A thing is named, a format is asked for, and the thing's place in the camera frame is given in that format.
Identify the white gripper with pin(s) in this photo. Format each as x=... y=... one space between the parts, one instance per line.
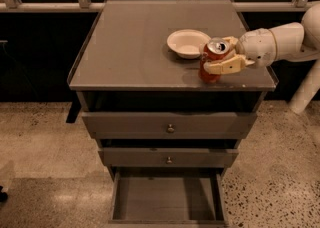
x=257 y=47

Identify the red coke can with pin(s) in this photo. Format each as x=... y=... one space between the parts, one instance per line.
x=215 y=49

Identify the grey middle drawer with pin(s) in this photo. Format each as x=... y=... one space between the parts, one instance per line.
x=156 y=157

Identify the white round pillar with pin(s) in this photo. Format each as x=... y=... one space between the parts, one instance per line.
x=307 y=90

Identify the brass middle drawer knob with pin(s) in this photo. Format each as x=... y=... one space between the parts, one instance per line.
x=169 y=161

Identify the brass top drawer knob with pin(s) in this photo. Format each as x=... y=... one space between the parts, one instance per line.
x=170 y=128

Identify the black shoe at edge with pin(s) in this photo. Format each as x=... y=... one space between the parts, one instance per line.
x=3 y=195

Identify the grey top drawer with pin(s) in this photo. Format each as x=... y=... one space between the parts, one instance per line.
x=153 y=125

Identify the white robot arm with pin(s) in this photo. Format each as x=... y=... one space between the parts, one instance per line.
x=297 y=41

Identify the grey wooden drawer cabinet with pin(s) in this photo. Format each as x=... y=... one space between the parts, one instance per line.
x=127 y=66

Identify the brass drawer knob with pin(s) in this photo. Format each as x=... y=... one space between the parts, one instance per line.
x=170 y=128
x=169 y=161

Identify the white paper bowl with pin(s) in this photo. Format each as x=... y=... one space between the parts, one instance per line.
x=186 y=43

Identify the grey open bottom drawer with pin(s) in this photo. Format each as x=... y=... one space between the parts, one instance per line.
x=188 y=199

